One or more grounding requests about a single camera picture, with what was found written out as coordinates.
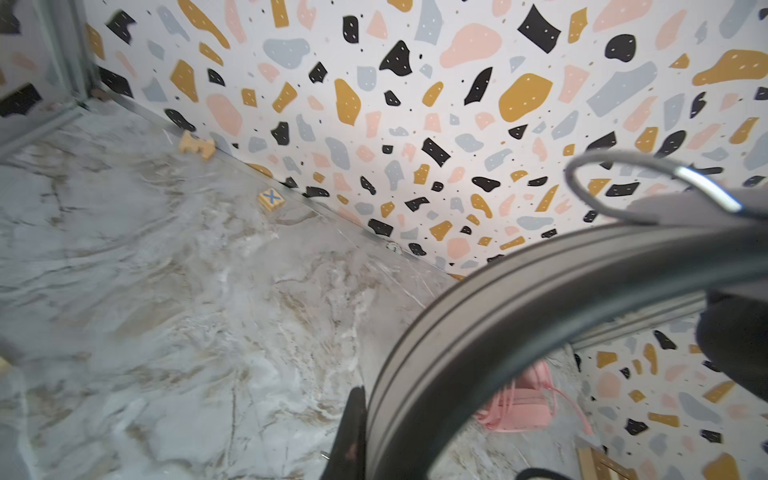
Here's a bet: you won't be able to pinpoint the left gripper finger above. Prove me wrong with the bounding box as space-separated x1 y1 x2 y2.
320 386 367 480

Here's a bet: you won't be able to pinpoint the white black headphones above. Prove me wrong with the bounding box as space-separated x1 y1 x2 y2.
366 192 767 479

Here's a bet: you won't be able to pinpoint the pink headphones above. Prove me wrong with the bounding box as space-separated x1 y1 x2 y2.
474 360 594 435

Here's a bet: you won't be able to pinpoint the black headphone cable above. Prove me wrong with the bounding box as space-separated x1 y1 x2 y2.
563 149 768 226

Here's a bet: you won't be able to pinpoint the wooden tile blue cross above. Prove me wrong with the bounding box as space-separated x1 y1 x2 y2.
258 188 285 212

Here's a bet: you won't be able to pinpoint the wooden jigsaw piece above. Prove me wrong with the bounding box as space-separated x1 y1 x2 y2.
178 131 216 161

